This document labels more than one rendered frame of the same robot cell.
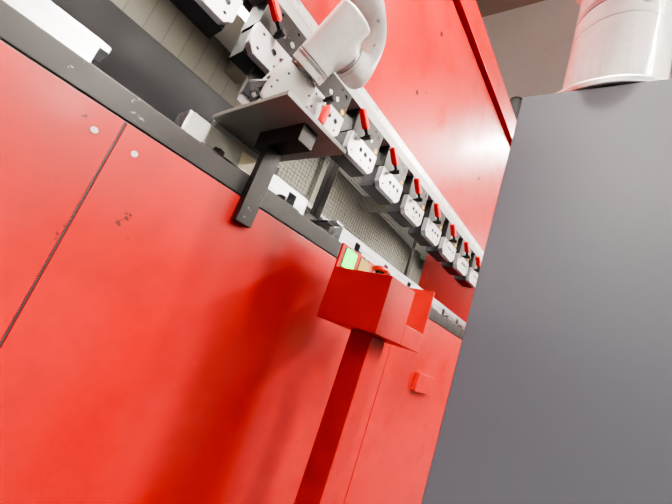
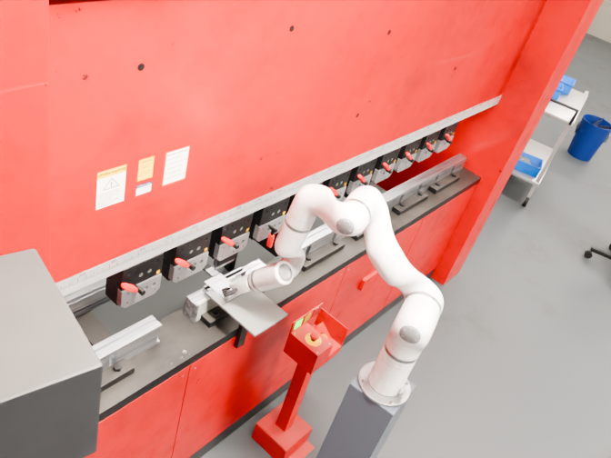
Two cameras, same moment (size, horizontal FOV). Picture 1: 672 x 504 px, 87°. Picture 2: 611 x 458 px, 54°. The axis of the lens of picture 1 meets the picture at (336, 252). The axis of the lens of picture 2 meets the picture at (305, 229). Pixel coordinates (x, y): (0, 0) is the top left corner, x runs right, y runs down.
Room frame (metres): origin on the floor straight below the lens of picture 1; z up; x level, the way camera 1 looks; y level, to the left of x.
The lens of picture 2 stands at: (-0.94, 0.44, 2.60)
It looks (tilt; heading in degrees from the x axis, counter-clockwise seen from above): 36 degrees down; 348
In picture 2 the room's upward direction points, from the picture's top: 17 degrees clockwise
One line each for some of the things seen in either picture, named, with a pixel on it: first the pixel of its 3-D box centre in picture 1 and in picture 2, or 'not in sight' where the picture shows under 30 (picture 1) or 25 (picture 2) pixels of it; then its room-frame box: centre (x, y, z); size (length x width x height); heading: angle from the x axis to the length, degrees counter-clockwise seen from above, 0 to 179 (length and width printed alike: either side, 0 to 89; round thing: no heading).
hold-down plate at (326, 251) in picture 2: not in sight; (321, 253); (1.21, -0.14, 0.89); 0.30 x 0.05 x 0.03; 137
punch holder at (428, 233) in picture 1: (427, 223); (380, 162); (1.51, -0.35, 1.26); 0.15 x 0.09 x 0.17; 137
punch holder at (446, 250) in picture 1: (443, 241); (403, 151); (1.66, -0.49, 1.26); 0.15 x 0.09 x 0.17; 137
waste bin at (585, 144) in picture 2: not in sight; (589, 136); (4.89, -3.62, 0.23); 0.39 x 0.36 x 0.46; 140
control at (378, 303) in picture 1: (380, 297); (316, 337); (0.82, -0.13, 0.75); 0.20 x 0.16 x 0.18; 137
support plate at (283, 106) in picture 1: (277, 133); (246, 303); (0.70, 0.21, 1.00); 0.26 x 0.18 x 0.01; 47
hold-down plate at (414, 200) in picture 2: not in sight; (410, 203); (1.79, -0.69, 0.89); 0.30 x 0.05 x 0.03; 137
